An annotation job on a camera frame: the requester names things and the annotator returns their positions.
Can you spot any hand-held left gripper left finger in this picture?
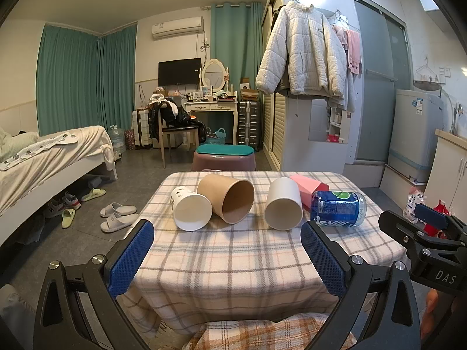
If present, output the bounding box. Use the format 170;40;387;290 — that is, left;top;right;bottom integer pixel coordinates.
33;219;156;350

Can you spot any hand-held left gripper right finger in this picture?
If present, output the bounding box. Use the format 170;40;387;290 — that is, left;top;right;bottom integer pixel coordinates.
300;220;433;350

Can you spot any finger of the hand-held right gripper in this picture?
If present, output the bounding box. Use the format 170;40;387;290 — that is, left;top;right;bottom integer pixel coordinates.
415;203;467;244
378;209;436;252

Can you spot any plain white cup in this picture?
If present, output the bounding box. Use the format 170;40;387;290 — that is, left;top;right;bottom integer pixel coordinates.
264;177;304;231

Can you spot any white printed paper cup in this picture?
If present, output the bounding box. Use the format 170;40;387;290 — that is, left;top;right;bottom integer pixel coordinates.
170;186;213;232

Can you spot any brown paper cup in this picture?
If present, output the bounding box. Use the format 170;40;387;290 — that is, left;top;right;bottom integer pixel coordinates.
197;174;255;224

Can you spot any person's right hand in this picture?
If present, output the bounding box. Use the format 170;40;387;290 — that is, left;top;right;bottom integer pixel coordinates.
425;289;445;324

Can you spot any red plastic bottle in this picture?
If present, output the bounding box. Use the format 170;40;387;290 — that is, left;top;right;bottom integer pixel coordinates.
425;200;452;239

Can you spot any white printed plastic packet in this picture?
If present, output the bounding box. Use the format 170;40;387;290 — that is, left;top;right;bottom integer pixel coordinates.
403;186;427;223

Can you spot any white slipper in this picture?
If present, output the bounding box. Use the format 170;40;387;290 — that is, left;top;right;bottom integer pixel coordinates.
100;202;137;218
100;213;140;233

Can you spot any white cabinet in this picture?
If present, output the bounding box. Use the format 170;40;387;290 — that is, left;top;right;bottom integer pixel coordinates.
425;129;467;208

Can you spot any blue drink can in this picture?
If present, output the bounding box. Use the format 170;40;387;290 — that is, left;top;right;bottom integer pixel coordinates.
310;190;367;228

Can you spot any pink carton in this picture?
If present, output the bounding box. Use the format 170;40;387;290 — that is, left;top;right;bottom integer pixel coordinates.
290;175;330;210

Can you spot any white washing machine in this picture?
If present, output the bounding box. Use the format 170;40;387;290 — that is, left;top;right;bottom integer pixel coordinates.
387;89;446;183

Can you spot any grey sneaker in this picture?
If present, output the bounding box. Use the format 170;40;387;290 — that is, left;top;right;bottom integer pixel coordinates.
44;200;66;219
60;191;81;211

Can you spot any plaid tablecloth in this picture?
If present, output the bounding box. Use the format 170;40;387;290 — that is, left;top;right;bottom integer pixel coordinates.
117;171;407;340

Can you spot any orange plaid cloth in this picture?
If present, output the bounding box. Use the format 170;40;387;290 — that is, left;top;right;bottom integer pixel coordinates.
182;315;357;350

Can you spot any frosted glass sliding door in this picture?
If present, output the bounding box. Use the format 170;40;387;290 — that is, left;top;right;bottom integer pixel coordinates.
348;0;414;165

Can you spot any clear water jug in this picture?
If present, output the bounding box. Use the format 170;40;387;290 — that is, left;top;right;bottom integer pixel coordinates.
109;125;126;154

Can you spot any bed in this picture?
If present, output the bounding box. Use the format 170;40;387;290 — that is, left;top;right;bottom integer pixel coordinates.
0;125;119;250

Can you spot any white wardrobe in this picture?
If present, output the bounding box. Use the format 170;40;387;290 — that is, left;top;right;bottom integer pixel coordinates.
261;0;360;174

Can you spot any cream suitcase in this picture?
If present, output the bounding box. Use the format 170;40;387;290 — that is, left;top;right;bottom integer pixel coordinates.
131;107;152;150

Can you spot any pale fuzzy cloth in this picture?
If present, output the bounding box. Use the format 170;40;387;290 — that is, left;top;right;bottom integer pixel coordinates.
0;283;50;350

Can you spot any wooden chair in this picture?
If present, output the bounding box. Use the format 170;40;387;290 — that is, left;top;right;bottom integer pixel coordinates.
158;106;201;170

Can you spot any pink stool with teal cushion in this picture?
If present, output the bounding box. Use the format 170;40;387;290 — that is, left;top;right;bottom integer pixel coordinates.
192;144;257;172

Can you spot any grey hanging garment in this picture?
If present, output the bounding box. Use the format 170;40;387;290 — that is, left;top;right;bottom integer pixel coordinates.
328;69;356;113

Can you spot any white patterned blanket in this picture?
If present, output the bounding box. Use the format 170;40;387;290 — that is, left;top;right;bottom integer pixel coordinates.
0;134;78;172

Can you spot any teal basket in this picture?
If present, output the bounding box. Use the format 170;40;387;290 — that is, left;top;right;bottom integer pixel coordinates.
205;127;227;144

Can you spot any black clothes pile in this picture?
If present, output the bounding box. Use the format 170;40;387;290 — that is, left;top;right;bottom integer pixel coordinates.
148;97;198;140

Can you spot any silver suitcase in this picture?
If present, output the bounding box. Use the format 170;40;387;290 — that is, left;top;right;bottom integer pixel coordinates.
237;100;263;150

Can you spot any white cloth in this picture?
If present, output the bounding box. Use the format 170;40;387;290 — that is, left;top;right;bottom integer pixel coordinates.
149;93;179;115

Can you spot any green striped quilt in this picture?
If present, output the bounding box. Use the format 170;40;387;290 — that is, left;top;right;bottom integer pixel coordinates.
0;127;40;163

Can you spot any cream dressing table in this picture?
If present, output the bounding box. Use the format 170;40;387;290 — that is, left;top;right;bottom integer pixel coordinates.
182;98;239;146

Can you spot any pink towel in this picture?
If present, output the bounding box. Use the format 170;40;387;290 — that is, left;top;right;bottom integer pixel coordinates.
335;25;362;75

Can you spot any green corner curtain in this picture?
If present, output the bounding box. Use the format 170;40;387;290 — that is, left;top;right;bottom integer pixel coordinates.
97;22;138;132

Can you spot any cardboard box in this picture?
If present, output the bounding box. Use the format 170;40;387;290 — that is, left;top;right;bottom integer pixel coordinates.
239;77;259;101

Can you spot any wide green curtain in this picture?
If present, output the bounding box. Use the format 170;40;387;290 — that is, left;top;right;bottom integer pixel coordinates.
35;23;101;137

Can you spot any black television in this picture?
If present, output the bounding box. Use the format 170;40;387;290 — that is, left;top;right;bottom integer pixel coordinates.
158;58;201;87

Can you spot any white puffer jacket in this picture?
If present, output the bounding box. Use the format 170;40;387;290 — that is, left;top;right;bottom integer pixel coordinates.
255;0;347;99

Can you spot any oval vanity mirror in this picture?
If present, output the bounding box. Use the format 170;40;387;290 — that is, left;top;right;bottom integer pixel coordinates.
202;58;227;92

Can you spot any tall green curtain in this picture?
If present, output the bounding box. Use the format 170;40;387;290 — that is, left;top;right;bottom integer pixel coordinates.
210;2;264;95

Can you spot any white air conditioner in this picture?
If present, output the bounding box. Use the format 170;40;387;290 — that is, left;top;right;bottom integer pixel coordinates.
152;16;204;41

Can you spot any wire clothes hanger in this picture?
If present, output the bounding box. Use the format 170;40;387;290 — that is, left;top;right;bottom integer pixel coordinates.
416;56;440;83

